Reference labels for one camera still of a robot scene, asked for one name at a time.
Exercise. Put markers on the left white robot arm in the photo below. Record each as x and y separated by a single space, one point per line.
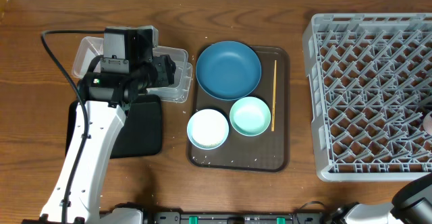
105 94

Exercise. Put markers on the black plastic tray bin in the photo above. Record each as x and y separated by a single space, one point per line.
142 132

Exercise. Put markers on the wooden chopstick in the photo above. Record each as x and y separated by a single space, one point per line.
274 96

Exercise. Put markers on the clear plastic bin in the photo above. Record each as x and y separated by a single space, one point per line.
90 47

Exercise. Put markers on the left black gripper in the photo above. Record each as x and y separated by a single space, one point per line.
160 71

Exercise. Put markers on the light blue white bowl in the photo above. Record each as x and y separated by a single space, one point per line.
207 129

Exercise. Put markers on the small pink white cup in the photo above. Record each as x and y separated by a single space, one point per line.
427 123

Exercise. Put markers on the dark blue plate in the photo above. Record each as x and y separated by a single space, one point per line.
228 70

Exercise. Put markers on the mint green bowl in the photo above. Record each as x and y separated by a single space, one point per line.
250 116

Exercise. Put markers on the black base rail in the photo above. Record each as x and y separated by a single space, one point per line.
178 216

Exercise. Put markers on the brown plastic serving tray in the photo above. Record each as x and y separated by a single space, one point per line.
269 151

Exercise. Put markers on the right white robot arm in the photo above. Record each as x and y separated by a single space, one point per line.
411 205

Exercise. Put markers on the grey plastic dishwasher rack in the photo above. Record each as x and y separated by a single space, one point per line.
370 86

